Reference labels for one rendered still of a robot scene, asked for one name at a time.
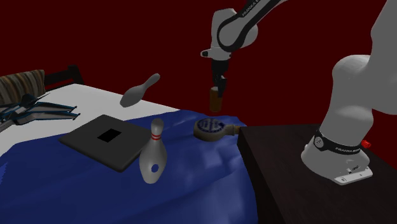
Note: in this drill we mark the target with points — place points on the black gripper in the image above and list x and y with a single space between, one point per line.
220 67

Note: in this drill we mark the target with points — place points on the brown cylinder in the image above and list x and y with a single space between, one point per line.
215 100

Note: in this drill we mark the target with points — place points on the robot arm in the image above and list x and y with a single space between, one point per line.
353 93

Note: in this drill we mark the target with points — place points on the round blue patterned brown flask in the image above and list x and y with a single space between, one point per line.
211 128

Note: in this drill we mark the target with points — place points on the plain grey bowling pin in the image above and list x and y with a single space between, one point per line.
136 92

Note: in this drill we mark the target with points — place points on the red striped grey bowling pin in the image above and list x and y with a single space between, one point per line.
153 155

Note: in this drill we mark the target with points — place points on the dark robot stand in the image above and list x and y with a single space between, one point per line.
297 186

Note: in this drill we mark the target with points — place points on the dark grey square tablet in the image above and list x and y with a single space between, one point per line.
93 145

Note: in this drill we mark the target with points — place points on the bed with blue blanket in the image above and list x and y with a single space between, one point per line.
77 186

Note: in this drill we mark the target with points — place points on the grey and blue toy spaceship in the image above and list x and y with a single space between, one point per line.
28 111

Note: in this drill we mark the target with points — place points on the striped brown pillow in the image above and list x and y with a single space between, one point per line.
18 85

